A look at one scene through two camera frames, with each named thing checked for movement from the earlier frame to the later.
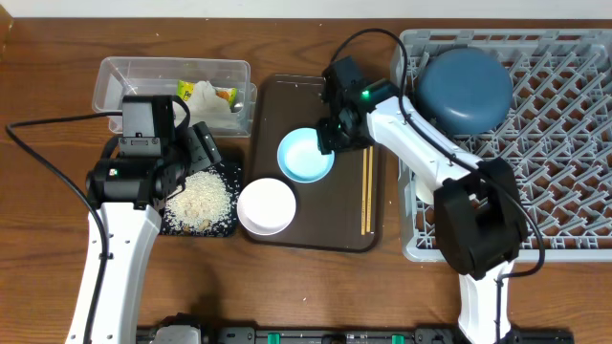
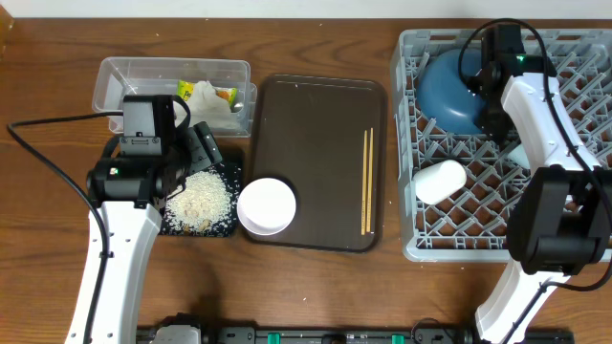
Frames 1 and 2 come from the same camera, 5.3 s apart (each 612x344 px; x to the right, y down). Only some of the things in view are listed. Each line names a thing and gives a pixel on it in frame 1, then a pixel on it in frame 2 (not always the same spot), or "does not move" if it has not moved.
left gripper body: [190, 155] does not move
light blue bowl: [300, 159] to [519, 157]
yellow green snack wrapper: [185, 90] does not move
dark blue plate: [465, 91] does not move
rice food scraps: [204, 204] does not move
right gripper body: [326, 139] to [493, 122]
